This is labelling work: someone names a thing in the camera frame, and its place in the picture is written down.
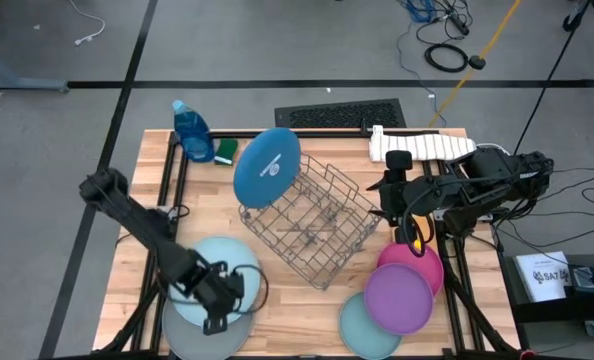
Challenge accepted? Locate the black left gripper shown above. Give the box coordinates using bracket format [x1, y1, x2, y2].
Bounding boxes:
[179, 257, 247, 336]

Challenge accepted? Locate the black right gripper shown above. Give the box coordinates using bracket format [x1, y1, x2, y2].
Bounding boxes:
[365, 169, 431, 227]

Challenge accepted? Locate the large grey plate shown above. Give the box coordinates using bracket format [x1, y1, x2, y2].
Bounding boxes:
[161, 297, 255, 360]

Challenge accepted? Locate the small pink plate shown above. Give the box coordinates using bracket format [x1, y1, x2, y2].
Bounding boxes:
[376, 241, 445, 297]

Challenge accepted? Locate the large light blue plate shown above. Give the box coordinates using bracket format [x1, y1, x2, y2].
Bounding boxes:
[169, 235, 262, 329]

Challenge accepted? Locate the small purple plate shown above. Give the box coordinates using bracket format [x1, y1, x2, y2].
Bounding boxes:
[363, 263, 434, 336]

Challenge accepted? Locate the large dark blue plate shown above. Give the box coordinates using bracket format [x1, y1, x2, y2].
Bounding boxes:
[232, 127, 302, 210]

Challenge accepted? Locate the small teal plate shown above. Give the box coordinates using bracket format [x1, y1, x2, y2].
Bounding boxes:
[338, 291, 403, 360]

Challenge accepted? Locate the white striped towel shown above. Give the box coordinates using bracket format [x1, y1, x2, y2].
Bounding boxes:
[368, 124, 478, 164]

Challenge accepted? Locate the black floor vent grille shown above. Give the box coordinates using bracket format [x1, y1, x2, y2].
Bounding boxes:
[274, 98, 407, 130]

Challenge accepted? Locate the green yellow sponge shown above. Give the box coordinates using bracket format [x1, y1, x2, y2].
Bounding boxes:
[213, 138, 240, 167]

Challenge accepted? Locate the white printed booklet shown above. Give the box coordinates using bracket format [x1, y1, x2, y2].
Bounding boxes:
[514, 250, 573, 304]

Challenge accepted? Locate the blue dish soap bottle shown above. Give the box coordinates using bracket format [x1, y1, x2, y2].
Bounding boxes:
[171, 99, 216, 164]

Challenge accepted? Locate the black power strip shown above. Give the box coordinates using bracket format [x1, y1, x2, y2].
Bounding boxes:
[444, 7, 471, 36]

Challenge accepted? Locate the black side cart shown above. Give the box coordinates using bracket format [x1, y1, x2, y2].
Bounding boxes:
[496, 234, 594, 351]

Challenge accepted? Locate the thin black slanted pole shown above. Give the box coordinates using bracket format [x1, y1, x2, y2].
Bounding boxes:
[512, 0, 591, 156]

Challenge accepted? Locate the black device on cart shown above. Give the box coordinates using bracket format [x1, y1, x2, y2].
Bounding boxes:
[569, 264, 594, 294]

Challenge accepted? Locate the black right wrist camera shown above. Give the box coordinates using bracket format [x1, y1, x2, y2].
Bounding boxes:
[385, 149, 414, 174]

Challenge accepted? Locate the grey wire dish rack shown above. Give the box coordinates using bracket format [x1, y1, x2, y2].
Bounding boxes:
[237, 152, 384, 292]

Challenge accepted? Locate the coiled black cable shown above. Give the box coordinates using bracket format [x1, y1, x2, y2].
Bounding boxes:
[423, 43, 471, 74]

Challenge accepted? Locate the blue floor cable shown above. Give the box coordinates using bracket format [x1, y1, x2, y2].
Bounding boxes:
[395, 0, 448, 126]

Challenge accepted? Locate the yellow hanging cable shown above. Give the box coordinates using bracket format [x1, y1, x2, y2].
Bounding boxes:
[428, 0, 522, 129]

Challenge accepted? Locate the grey metal post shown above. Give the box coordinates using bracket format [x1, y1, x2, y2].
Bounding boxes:
[0, 42, 71, 94]

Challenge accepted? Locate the white floor cable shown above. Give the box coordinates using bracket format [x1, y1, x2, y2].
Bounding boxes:
[68, 0, 107, 47]

